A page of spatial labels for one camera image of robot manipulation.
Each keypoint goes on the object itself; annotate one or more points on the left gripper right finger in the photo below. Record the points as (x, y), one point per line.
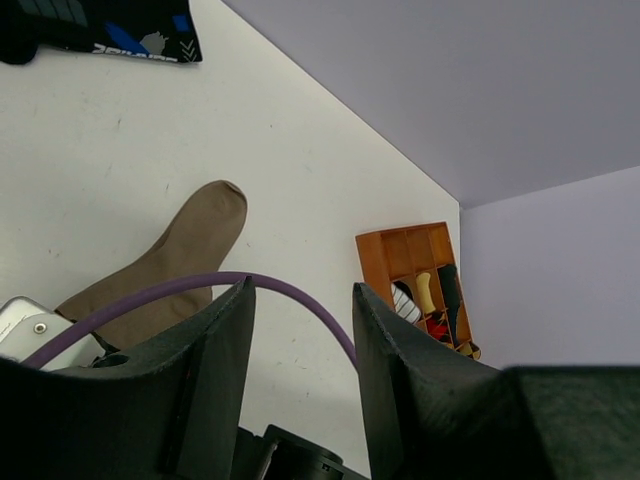
(432, 413)

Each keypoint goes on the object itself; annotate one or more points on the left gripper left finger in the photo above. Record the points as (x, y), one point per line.
(167, 408)

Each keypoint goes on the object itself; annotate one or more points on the white black striped sock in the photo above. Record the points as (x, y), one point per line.
(404, 303)

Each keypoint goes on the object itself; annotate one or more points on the brown sock red stripes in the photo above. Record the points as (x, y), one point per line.
(196, 241)

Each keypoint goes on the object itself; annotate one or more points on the brown checkered rolled sock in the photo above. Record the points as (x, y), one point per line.
(470, 350)

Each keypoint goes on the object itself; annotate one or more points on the red black rolled sock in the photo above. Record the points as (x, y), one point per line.
(438, 329)

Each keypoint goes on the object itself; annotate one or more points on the yellow rolled sock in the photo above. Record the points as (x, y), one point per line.
(424, 293)

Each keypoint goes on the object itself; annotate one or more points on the dark green rolled sock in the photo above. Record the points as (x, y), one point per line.
(451, 294)

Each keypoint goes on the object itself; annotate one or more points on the orange compartment tray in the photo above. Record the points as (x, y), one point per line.
(401, 254)

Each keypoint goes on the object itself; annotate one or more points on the black blue patterned sock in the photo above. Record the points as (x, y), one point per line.
(161, 30)

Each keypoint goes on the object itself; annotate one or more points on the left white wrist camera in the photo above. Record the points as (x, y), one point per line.
(26, 326)

